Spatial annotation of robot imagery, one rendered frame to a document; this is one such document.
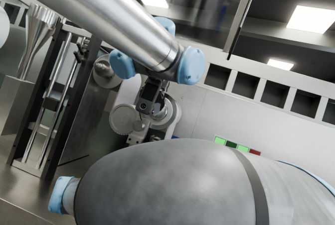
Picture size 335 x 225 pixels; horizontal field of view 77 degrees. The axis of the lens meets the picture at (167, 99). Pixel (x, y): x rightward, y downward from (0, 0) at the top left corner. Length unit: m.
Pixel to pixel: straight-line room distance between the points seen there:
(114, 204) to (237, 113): 1.02
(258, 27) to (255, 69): 3.49
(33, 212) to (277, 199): 0.62
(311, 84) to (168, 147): 1.15
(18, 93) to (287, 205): 1.15
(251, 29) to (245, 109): 3.58
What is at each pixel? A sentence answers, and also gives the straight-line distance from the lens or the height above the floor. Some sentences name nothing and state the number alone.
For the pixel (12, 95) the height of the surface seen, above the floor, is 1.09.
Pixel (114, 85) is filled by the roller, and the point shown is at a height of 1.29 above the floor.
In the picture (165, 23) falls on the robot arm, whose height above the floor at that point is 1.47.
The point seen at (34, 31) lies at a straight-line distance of 1.22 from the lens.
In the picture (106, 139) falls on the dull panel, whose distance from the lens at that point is 1.24.
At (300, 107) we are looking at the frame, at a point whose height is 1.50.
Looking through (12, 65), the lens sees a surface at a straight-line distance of 1.56.
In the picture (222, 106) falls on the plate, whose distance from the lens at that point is 1.14.
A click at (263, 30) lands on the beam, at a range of 4.65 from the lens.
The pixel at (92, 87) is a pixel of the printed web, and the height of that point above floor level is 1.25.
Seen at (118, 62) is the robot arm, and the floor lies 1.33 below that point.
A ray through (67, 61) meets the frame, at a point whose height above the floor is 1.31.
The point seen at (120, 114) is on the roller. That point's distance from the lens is 0.85.
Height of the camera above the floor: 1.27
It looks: 2 degrees up
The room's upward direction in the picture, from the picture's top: 19 degrees clockwise
